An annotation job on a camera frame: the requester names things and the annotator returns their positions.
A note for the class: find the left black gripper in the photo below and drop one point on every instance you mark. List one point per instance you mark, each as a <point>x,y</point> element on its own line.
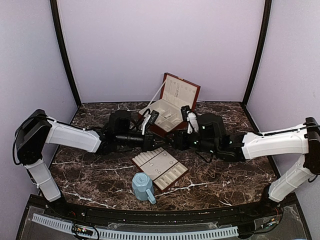
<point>149,141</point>

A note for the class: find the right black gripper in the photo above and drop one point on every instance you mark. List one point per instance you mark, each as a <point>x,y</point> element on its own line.
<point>180,137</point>

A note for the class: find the red jewelry tray insert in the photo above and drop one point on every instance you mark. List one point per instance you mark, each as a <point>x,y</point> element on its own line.
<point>162,168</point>

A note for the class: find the red wooden jewelry box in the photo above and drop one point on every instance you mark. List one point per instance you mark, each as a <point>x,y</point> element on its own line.
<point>175,93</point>

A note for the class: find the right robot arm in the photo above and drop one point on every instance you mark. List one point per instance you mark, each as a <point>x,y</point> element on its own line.
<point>206,133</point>

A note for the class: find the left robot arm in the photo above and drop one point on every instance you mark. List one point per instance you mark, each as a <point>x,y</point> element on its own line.
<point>39,129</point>

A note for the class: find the light blue mug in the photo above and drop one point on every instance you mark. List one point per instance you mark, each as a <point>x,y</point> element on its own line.
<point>142,187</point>

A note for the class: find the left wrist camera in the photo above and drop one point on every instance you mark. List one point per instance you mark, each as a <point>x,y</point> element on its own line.
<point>149,120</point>

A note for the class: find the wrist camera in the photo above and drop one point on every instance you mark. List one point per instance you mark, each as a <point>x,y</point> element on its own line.
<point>191,118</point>
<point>149,120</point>

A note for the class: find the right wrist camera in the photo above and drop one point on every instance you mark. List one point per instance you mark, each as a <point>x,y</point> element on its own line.
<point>191,118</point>

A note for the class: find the black front rail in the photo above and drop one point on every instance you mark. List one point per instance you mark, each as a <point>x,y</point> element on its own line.
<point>242,214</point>

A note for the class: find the white slotted cable duct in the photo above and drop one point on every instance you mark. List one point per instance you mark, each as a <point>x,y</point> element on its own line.
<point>121,231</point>

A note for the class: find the left black frame post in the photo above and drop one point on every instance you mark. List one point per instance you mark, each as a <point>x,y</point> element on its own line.
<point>63,51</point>

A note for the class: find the black frame post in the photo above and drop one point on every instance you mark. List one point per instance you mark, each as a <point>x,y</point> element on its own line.
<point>63,51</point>
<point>259,52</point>

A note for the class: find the right black frame post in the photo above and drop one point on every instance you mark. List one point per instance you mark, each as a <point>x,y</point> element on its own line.
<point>259,52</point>

